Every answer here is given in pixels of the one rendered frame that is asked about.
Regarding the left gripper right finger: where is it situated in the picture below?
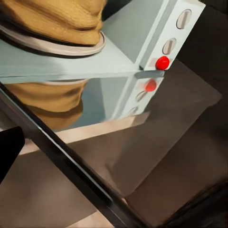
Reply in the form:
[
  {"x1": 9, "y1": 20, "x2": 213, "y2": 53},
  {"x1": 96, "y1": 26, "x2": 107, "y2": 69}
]
[{"x1": 213, "y1": 126, "x2": 228, "y2": 165}]

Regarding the microwave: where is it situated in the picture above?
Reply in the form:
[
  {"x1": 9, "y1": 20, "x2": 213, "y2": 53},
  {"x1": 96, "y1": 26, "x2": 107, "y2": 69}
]
[{"x1": 0, "y1": 0, "x2": 228, "y2": 228}]

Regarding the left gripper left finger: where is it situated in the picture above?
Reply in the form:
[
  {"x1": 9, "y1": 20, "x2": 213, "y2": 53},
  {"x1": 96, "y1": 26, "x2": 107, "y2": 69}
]
[{"x1": 0, "y1": 126, "x2": 25, "y2": 184}]

